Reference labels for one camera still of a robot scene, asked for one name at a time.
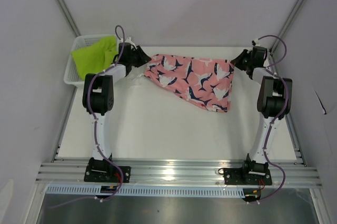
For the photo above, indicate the lime green shorts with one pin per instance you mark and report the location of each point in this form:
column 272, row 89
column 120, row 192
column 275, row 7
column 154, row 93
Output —
column 94, row 53

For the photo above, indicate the aluminium frame post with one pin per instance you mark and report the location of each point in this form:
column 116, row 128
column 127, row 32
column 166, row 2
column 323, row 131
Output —
column 292, row 15
column 68, row 17

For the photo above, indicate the pink shark print shorts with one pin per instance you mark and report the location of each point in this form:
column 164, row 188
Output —
column 204, row 82

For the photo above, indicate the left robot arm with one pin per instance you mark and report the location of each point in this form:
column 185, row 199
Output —
column 98, row 94

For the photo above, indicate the right aluminium frame post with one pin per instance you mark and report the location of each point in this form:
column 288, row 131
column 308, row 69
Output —
column 292, row 15

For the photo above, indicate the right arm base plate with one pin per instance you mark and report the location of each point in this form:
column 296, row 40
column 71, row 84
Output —
column 237, row 176

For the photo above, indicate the aluminium mounting rail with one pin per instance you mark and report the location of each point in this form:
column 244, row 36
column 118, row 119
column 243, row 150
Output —
column 171, row 173

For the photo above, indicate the white slotted cable duct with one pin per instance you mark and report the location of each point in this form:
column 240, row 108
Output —
column 150, row 191

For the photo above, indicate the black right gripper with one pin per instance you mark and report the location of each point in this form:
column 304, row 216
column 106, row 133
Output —
column 237, row 61

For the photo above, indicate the left aluminium frame post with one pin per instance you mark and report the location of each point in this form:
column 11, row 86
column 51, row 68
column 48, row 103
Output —
column 68, row 17

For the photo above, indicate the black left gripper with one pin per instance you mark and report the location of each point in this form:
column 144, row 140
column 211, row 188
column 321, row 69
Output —
column 144, row 58

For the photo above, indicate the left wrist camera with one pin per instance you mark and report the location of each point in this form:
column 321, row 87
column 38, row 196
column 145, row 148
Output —
column 128, row 40

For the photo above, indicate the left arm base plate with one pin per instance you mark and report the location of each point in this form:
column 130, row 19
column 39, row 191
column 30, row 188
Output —
column 103, row 171

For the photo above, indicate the white plastic basket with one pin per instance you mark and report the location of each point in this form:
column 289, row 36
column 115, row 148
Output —
column 71, row 76

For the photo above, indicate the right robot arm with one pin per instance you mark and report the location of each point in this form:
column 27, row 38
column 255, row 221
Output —
column 273, row 102

